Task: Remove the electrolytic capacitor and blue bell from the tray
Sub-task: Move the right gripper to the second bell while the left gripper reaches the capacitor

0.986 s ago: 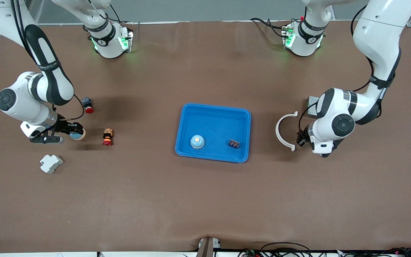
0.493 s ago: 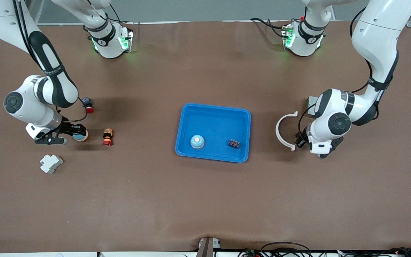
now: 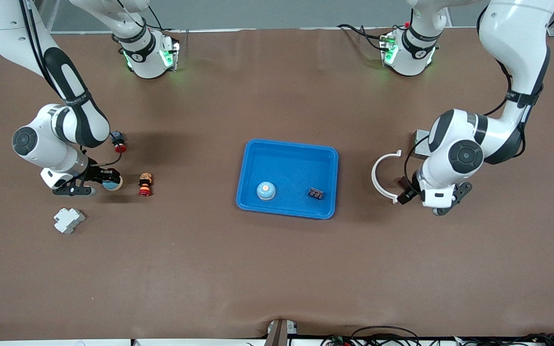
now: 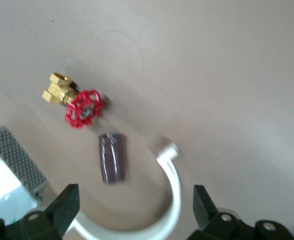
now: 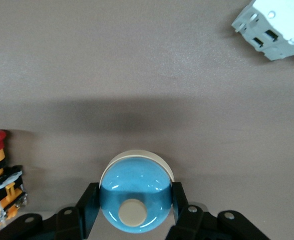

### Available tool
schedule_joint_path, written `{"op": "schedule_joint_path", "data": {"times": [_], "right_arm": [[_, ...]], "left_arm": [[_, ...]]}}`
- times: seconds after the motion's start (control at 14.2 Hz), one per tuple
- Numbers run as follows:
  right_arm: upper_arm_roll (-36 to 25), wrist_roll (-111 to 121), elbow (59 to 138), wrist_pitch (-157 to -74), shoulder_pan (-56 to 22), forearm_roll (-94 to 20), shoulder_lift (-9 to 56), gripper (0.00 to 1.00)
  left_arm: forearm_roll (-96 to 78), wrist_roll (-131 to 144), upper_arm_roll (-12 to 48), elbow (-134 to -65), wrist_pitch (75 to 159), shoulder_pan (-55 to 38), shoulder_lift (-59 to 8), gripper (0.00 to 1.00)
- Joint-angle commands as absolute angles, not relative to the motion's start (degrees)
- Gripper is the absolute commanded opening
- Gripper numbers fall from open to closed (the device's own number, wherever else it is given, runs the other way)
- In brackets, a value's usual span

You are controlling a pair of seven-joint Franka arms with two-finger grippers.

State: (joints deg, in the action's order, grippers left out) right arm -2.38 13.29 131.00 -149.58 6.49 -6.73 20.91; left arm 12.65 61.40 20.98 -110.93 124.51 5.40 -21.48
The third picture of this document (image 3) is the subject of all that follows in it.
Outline red push button black base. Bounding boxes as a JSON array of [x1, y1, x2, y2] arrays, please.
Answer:
[[110, 131, 128, 154]]

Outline silver metal power supply box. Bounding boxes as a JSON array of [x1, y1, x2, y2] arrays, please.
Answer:
[[413, 129, 434, 160]]

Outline white semicircular pipe clamp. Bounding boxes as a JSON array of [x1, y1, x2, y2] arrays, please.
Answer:
[[371, 150, 403, 204]]

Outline red emergency stop orange base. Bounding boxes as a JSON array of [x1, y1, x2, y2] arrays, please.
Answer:
[[138, 173, 154, 197]]

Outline white circuit breaker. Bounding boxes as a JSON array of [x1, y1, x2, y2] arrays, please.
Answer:
[[53, 207, 86, 235]]

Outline blue plastic tray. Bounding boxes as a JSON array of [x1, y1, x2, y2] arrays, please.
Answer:
[[236, 139, 340, 220]]

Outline brown table mat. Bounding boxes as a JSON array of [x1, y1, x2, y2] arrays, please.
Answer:
[[0, 26, 554, 342]]

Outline black cable at arm base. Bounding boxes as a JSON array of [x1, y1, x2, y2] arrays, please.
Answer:
[[337, 23, 388, 51]]

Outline black cable bundle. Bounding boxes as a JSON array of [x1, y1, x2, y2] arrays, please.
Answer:
[[320, 326, 554, 346]]

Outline metal bracket at table edge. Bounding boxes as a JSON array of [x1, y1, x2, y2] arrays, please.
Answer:
[[264, 319, 298, 346]]

